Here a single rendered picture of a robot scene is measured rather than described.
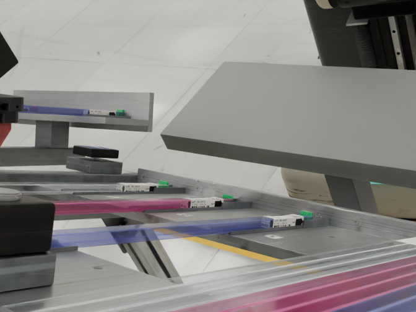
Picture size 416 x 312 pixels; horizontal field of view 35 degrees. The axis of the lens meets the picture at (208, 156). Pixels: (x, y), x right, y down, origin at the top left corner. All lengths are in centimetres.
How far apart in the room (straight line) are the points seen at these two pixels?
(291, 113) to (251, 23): 171
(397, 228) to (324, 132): 40
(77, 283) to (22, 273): 4
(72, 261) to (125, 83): 239
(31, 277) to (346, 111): 83
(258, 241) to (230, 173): 148
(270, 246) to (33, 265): 27
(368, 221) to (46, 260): 45
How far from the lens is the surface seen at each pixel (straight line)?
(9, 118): 64
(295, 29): 268
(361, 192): 124
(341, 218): 75
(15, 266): 36
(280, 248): 57
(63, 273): 40
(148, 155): 230
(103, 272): 41
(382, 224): 73
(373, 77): 119
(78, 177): 87
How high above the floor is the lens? 126
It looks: 35 degrees down
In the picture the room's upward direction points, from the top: 24 degrees counter-clockwise
